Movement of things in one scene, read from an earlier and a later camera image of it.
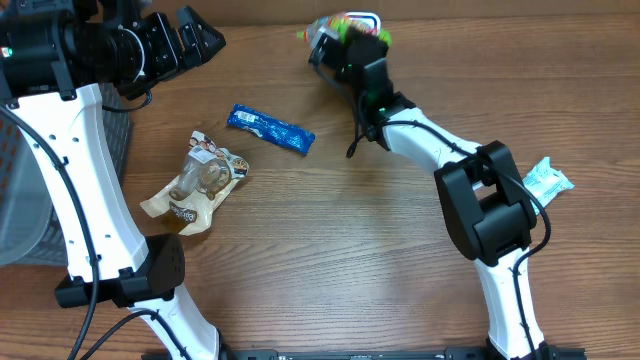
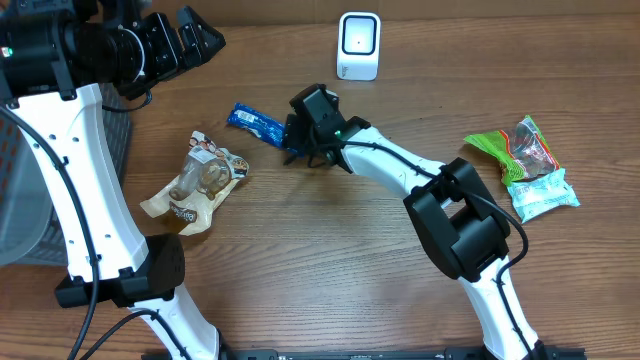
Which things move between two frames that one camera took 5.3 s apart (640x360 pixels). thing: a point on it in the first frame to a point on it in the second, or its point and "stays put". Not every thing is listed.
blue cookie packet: (274, 131) stays put
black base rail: (380, 354) stays put
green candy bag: (338, 25) to (521, 151)
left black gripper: (160, 29) stays put
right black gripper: (337, 71) to (290, 139)
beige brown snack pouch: (208, 174) stays put
